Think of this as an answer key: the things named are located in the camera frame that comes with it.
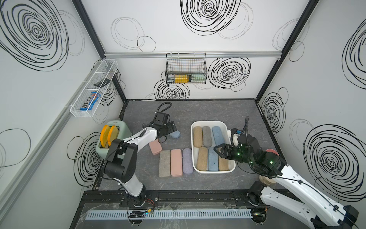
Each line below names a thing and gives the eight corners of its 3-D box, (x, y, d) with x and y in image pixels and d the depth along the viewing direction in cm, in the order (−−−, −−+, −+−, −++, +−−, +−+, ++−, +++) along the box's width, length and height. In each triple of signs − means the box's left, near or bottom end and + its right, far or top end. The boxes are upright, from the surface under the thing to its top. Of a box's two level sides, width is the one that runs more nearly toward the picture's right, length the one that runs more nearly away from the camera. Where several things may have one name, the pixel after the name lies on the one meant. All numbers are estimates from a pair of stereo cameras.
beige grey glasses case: (158, 177, 83) (157, 175, 80) (160, 152, 93) (160, 149, 90) (169, 177, 83) (169, 175, 80) (171, 152, 93) (170, 149, 90)
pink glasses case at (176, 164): (169, 176, 83) (169, 175, 80) (171, 151, 93) (171, 149, 90) (182, 176, 83) (182, 175, 80) (182, 151, 93) (182, 149, 90)
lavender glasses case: (182, 174, 83) (182, 171, 79) (182, 151, 93) (182, 147, 88) (192, 174, 83) (193, 171, 79) (192, 151, 93) (192, 147, 88)
